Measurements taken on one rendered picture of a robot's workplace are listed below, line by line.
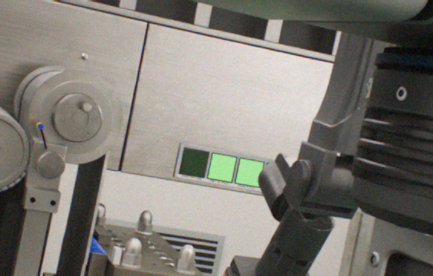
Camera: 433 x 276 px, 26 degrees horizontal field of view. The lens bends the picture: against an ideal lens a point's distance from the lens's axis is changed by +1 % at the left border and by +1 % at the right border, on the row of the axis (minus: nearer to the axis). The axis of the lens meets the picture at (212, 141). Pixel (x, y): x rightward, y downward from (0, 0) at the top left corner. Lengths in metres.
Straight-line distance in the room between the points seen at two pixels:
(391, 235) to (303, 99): 1.46
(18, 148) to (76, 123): 0.10
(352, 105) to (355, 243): 1.21
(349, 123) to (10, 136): 0.63
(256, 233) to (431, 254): 4.01
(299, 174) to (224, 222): 3.37
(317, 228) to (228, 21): 0.96
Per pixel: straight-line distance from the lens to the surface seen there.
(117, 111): 1.50
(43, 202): 1.44
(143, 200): 4.29
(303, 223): 1.08
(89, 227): 1.54
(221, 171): 1.90
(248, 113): 1.91
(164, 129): 1.86
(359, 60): 1.04
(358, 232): 2.22
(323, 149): 1.04
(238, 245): 4.46
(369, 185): 0.45
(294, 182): 1.05
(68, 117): 1.48
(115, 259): 1.53
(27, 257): 1.48
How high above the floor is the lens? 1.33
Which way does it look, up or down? 3 degrees down
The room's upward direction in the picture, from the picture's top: 11 degrees clockwise
